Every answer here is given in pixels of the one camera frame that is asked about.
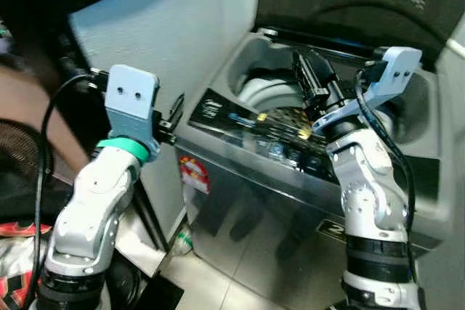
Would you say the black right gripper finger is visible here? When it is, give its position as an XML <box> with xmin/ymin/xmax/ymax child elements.
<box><xmin>304</xmin><ymin>52</ymin><xmax>333</xmax><ymax>86</ymax></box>
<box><xmin>292</xmin><ymin>50</ymin><xmax>313</xmax><ymax>97</ymax></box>

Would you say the dark washing machine lid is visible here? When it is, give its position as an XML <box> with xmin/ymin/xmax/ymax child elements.
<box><xmin>253</xmin><ymin>0</ymin><xmax>465</xmax><ymax>64</ymax></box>

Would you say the grey top-load washing machine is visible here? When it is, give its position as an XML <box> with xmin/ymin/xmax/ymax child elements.
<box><xmin>173</xmin><ymin>27</ymin><xmax>457</xmax><ymax>310</ymax></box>

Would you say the white washer drum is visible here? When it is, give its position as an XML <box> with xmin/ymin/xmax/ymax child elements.
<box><xmin>236</xmin><ymin>78</ymin><xmax>397</xmax><ymax>144</ymax></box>

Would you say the black washer control panel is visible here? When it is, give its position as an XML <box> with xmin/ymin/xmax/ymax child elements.
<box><xmin>187</xmin><ymin>92</ymin><xmax>328</xmax><ymax>162</ymax></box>

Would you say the white bottle with green cap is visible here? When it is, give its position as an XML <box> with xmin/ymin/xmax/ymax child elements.
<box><xmin>171</xmin><ymin>227</ymin><xmax>195</xmax><ymax>256</ymax></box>

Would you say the white flat board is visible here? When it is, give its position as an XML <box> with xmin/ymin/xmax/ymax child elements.
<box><xmin>116</xmin><ymin>207</ymin><xmax>174</xmax><ymax>276</ymax></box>

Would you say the dark round fan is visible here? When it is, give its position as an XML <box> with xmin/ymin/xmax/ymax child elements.
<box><xmin>0</xmin><ymin>120</ymin><xmax>55</xmax><ymax>216</ymax></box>

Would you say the red and white patterned cloth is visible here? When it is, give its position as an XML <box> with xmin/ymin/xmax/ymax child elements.
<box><xmin>0</xmin><ymin>219</ymin><xmax>53</xmax><ymax>310</ymax></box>

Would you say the grey-blue left wrist camera mount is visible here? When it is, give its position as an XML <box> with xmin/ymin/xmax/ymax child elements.
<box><xmin>104</xmin><ymin>64</ymin><xmax>162</xmax><ymax>158</ymax></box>

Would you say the grey-blue wrist camera mount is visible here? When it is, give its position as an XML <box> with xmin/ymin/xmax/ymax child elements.
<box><xmin>312</xmin><ymin>46</ymin><xmax>424</xmax><ymax>136</ymax></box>
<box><xmin>104</xmin><ymin>64</ymin><xmax>162</xmax><ymax>158</ymax></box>

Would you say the grey-blue right wrist camera mount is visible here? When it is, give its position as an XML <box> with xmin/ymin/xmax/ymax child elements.
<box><xmin>312</xmin><ymin>46</ymin><xmax>424</xmax><ymax>136</ymax></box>

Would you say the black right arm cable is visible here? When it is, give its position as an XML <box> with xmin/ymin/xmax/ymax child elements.
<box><xmin>355</xmin><ymin>70</ymin><xmax>419</xmax><ymax>282</ymax></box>

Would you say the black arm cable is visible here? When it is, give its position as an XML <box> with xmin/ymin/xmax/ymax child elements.
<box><xmin>355</xmin><ymin>70</ymin><xmax>419</xmax><ymax>282</ymax></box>
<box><xmin>25</xmin><ymin>70</ymin><xmax>106</xmax><ymax>310</ymax></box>

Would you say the white wall cable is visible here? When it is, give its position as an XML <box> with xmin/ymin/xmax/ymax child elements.
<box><xmin>445</xmin><ymin>36</ymin><xmax>465</xmax><ymax>59</ymax></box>

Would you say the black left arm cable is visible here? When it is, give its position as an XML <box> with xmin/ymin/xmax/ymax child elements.
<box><xmin>25</xmin><ymin>70</ymin><xmax>106</xmax><ymax>310</ymax></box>

